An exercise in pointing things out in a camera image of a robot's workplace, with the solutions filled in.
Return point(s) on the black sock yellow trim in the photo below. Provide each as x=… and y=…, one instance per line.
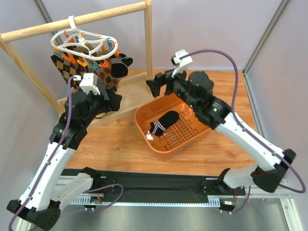
x=102, y=115

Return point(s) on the orange plastic basket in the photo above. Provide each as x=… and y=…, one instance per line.
x=187, y=130

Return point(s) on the black striped ankle sock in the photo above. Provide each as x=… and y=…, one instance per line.
x=158, y=127

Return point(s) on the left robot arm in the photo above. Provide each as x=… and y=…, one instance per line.
x=41, y=204

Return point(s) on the wooden drying rack frame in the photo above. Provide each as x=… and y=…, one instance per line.
x=133, y=88

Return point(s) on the orange brown argyle sock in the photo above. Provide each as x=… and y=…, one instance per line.
x=109, y=72

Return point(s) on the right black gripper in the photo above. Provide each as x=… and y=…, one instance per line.
x=167, y=82

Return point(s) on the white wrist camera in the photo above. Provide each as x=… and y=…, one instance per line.
x=181, y=60
x=88, y=83

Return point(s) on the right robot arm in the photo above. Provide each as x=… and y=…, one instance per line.
x=196, y=90

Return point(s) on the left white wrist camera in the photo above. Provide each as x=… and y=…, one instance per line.
x=88, y=83

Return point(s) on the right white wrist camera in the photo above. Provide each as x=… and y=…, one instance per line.
x=181, y=60

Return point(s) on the white round clip hanger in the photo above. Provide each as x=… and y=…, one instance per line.
x=88, y=45

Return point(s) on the aluminium slotted rail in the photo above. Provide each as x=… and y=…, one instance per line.
x=112, y=193

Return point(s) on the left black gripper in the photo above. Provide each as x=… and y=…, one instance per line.
x=111, y=96

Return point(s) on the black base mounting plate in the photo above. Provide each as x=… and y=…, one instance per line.
x=156, y=187

